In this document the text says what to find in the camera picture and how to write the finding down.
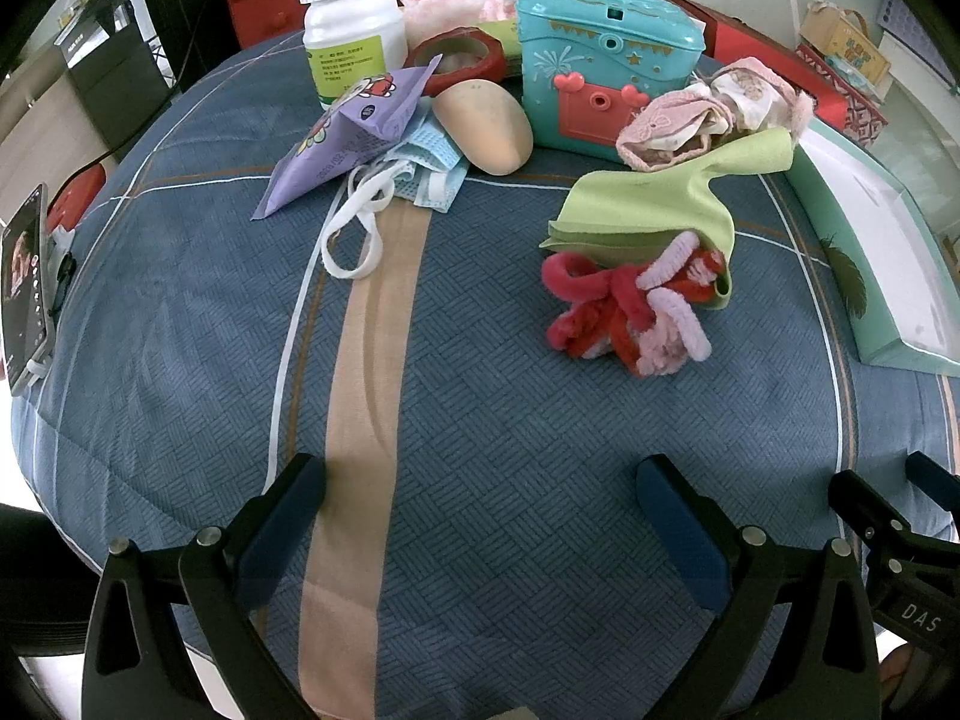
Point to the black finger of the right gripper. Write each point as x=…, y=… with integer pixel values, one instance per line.
x=877, y=520
x=934, y=480

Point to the green microfiber cloth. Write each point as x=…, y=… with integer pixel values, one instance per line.
x=617, y=217

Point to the teal white tray box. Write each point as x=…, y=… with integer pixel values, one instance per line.
x=897, y=287

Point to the purple snack packet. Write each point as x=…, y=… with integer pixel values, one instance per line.
x=369, y=118

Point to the red stool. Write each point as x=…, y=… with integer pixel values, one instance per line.
x=71, y=204

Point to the person right hand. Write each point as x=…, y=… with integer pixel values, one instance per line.
x=914, y=684

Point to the red gift box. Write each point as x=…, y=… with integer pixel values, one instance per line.
x=728, y=39

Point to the red patterned box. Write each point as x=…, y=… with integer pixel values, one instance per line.
x=863, y=121

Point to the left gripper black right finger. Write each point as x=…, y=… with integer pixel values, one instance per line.
x=825, y=663

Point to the beige paper gift bag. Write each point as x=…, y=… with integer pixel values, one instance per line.
x=842, y=32

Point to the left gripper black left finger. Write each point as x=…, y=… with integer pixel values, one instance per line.
x=136, y=663

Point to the teal toy treasure box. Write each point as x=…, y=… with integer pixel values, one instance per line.
x=589, y=66

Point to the pink fabric bundle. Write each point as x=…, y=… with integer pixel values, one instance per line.
x=741, y=98

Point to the black cabinet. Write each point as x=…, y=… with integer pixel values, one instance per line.
x=115, y=71

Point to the blue plaid tablecloth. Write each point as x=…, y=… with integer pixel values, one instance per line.
x=480, y=547

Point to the red pink pipe cleaner bundle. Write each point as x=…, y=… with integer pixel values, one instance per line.
x=643, y=313

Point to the red tape roll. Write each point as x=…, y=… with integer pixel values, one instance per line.
x=459, y=55

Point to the smartphone on stand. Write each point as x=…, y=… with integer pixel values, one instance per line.
x=37, y=268

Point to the blue face mask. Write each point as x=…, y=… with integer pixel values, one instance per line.
x=426, y=168

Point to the beige oval sponge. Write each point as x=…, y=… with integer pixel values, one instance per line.
x=487, y=124

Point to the pink white fluffy cloth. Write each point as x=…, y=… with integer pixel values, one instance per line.
x=428, y=18

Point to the white medicine bottle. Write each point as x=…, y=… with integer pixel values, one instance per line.
x=348, y=39

